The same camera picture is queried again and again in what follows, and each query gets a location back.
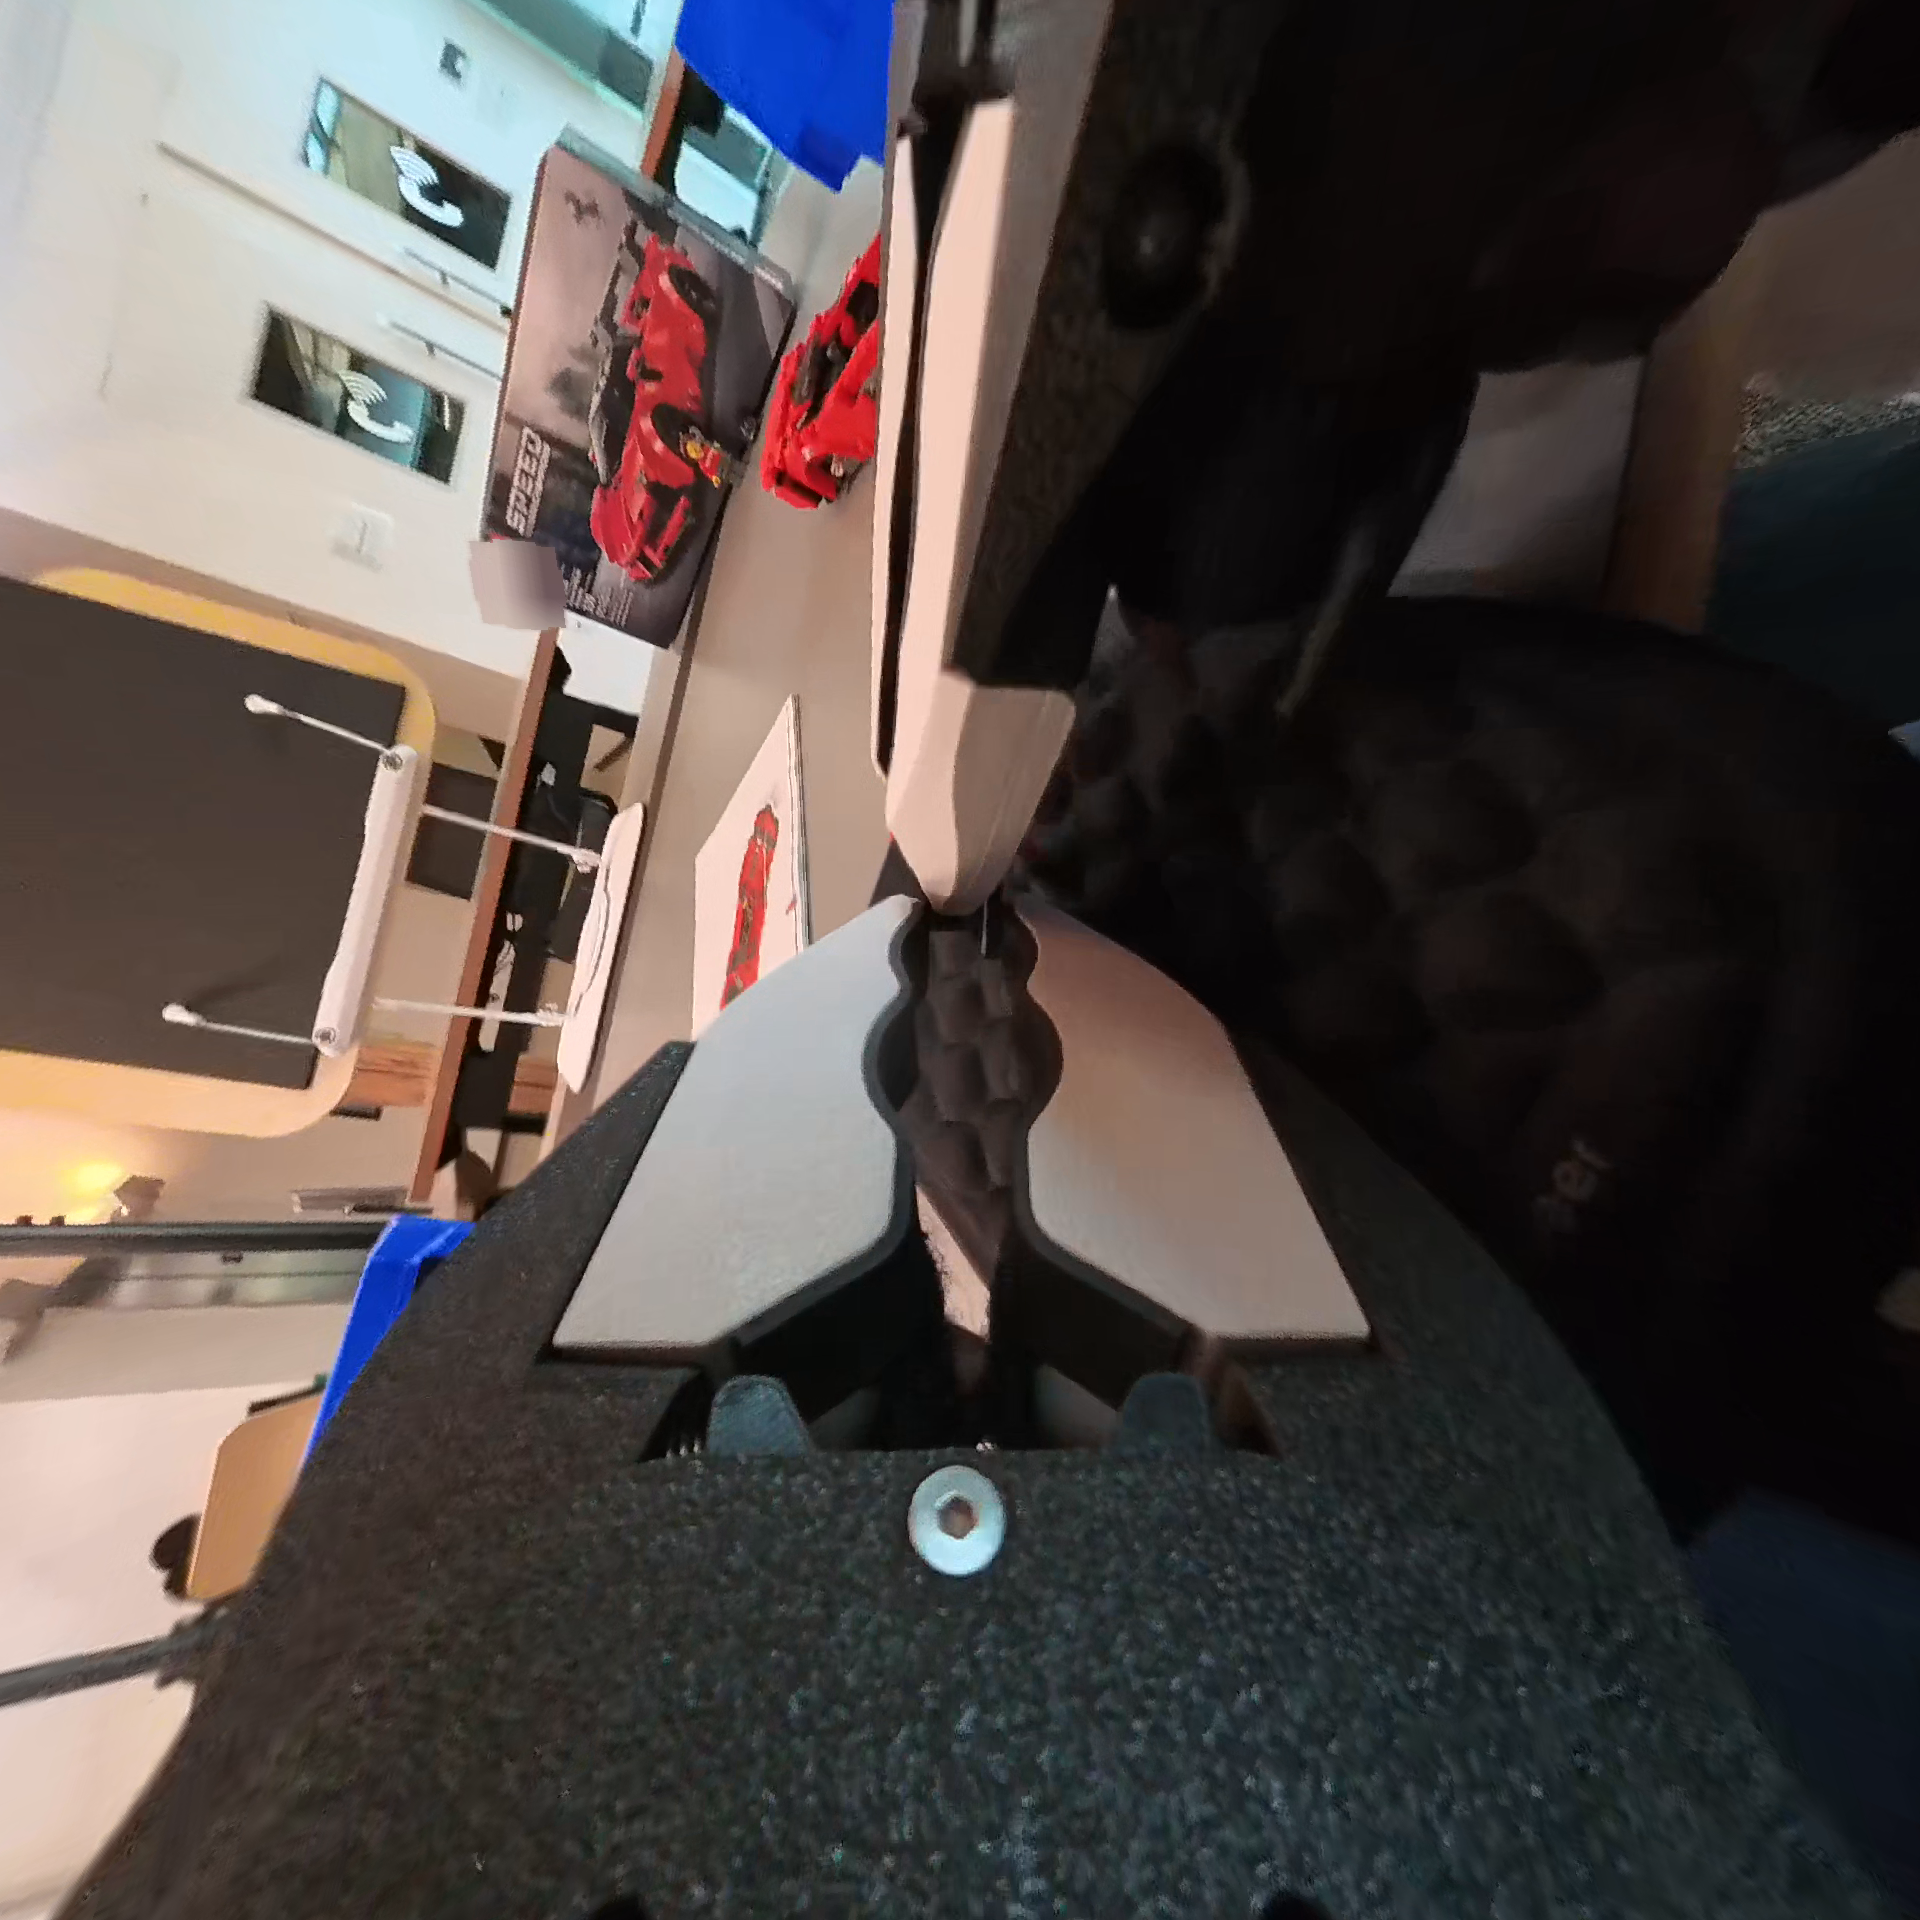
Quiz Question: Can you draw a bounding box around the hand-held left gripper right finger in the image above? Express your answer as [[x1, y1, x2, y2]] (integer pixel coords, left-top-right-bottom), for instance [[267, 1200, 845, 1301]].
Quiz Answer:
[[982, 895, 1370, 1365]]

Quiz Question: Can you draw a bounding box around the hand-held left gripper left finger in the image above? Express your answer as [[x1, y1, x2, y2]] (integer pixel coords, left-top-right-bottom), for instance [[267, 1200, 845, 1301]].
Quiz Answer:
[[550, 895, 921, 1365]]

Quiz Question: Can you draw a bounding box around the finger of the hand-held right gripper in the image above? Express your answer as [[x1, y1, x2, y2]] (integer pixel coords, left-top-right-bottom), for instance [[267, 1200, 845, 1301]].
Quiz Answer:
[[870, 93, 1075, 911]]

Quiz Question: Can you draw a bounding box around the red lego car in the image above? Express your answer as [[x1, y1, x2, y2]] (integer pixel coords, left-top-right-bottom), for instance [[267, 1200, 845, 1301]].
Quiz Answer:
[[759, 231, 887, 512]]

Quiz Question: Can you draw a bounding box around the lego instruction booklet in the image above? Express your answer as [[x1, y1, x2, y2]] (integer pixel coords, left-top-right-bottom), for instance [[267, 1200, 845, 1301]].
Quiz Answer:
[[690, 692, 814, 1039]]

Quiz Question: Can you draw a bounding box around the lego set box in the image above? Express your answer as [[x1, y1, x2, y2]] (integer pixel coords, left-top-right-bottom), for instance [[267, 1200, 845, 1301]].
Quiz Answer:
[[480, 142, 800, 649]]

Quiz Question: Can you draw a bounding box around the white round stool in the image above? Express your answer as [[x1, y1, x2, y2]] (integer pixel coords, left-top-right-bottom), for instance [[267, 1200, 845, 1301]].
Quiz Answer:
[[554, 801, 646, 1094]]

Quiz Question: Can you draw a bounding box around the large black wrist rest pad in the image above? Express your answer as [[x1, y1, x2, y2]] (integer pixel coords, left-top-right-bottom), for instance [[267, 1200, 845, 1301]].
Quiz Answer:
[[1019, 592, 1920, 1518]]

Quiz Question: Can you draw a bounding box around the blue plastic bin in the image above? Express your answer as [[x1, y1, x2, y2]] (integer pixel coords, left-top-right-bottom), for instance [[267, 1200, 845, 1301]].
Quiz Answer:
[[672, 0, 902, 192], [306, 1210, 474, 1465]]

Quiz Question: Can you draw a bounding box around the cardboard box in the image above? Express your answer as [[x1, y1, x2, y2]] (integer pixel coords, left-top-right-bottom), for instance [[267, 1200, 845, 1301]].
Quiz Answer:
[[187, 1386, 323, 1605]]

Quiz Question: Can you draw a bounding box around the glass panel with white logo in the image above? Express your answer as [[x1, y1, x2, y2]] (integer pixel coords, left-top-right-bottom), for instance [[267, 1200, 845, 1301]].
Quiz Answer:
[[299, 78, 513, 274], [247, 305, 465, 487]]

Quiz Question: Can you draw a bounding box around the white bar handle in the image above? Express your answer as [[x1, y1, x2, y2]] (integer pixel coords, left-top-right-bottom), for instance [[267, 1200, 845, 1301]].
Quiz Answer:
[[162, 692, 601, 1056]]

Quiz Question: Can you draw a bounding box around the dark panel with yellow frame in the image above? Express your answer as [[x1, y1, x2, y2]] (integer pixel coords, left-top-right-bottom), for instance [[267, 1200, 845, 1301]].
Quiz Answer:
[[0, 566, 441, 1142]]

